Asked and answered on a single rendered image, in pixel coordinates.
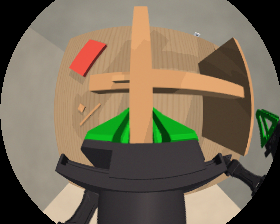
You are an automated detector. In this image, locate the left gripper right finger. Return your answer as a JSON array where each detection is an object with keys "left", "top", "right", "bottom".
[{"left": 152, "top": 107, "right": 199, "bottom": 143}]

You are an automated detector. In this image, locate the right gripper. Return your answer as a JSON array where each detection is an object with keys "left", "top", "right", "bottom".
[{"left": 255, "top": 109, "right": 280, "bottom": 159}]

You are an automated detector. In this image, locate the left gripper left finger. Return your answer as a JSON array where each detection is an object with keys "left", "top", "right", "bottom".
[{"left": 84, "top": 108, "right": 130, "bottom": 143}]

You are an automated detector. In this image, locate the tan wooden flat bar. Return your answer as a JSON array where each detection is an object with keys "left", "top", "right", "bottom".
[{"left": 89, "top": 69, "right": 244, "bottom": 99}]

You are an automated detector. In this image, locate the red flat block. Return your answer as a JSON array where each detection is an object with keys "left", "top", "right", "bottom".
[{"left": 69, "top": 40, "right": 107, "bottom": 77}]

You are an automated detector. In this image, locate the brown wooden board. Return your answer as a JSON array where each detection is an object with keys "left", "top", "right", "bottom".
[
  {"left": 129, "top": 6, "right": 153, "bottom": 143},
  {"left": 198, "top": 37, "right": 254, "bottom": 156}
]

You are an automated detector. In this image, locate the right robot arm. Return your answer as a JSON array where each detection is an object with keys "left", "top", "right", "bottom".
[{"left": 223, "top": 154, "right": 266, "bottom": 197}]

